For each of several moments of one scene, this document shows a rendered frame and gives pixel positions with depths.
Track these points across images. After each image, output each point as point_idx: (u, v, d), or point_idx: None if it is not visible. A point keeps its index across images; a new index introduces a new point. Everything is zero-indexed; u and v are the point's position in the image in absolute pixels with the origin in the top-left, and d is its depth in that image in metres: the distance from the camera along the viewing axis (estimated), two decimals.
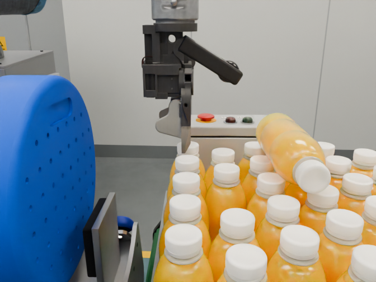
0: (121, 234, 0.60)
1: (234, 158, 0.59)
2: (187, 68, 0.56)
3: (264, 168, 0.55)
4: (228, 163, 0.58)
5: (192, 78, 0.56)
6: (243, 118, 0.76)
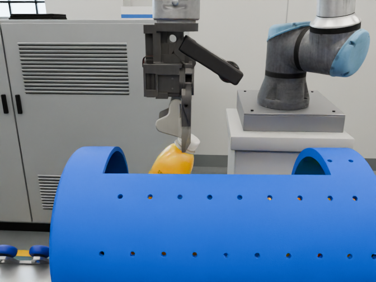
0: None
1: None
2: (188, 68, 0.56)
3: None
4: None
5: (193, 78, 0.56)
6: None
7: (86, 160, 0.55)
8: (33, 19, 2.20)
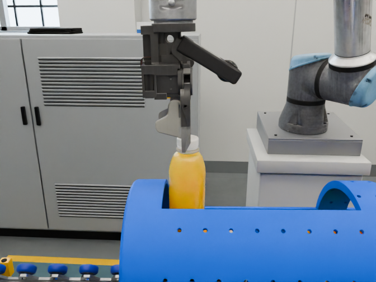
0: None
1: None
2: (186, 68, 0.55)
3: None
4: None
5: (191, 78, 0.56)
6: None
7: (145, 196, 0.62)
8: (51, 33, 2.28)
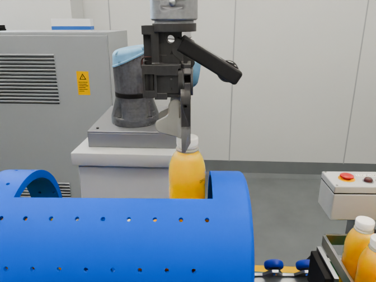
0: None
1: (197, 142, 0.62)
2: (187, 68, 0.55)
3: None
4: (191, 147, 0.61)
5: (192, 78, 0.56)
6: (374, 176, 0.97)
7: None
8: None
